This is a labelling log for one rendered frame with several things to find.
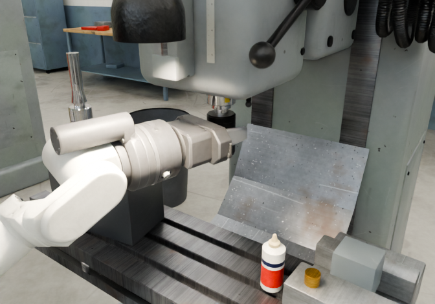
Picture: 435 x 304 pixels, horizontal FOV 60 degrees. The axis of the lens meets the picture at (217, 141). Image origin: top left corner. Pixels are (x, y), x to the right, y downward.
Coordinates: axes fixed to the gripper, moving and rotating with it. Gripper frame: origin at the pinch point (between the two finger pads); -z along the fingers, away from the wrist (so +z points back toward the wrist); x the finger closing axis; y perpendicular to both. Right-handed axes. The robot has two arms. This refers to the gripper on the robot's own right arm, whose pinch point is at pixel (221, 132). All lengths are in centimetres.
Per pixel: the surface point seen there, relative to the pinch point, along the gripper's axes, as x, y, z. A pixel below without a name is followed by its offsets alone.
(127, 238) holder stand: 17.8, 26.1, 9.8
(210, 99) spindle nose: -0.1, -5.9, 2.4
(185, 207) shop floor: 151, 123, -98
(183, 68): -4.9, -12.5, 10.7
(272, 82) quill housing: -10.0, -10.0, -0.4
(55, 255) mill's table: 33, 34, 21
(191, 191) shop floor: 167, 123, -116
